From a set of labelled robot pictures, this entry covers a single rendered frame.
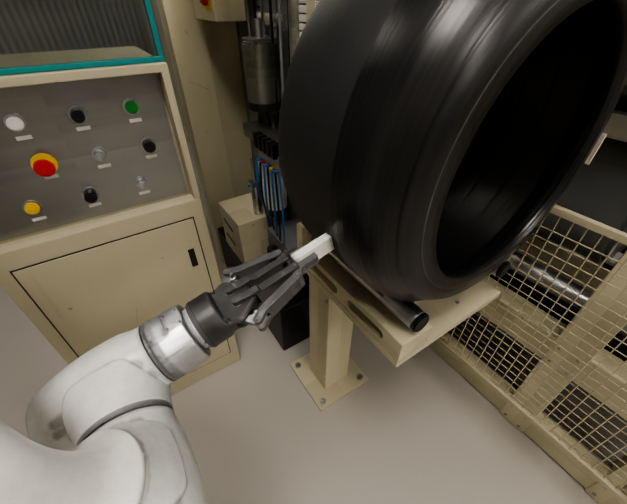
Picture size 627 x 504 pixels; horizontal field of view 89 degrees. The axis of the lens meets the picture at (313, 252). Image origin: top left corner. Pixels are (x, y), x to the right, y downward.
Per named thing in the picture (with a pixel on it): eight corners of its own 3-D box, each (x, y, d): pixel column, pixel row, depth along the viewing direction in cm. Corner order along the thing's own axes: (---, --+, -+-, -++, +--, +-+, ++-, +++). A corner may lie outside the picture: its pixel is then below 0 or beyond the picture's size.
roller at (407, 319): (322, 244, 87) (310, 242, 84) (329, 229, 85) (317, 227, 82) (421, 332, 64) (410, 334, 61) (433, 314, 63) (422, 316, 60)
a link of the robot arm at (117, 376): (168, 340, 51) (196, 412, 43) (70, 404, 47) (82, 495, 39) (127, 307, 43) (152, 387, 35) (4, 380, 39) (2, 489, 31)
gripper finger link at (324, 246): (292, 257, 49) (294, 260, 48) (328, 234, 51) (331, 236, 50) (297, 269, 51) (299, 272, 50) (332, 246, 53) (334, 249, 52)
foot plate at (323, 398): (289, 365, 155) (289, 362, 153) (334, 339, 166) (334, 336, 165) (321, 412, 137) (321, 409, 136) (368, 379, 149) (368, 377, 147)
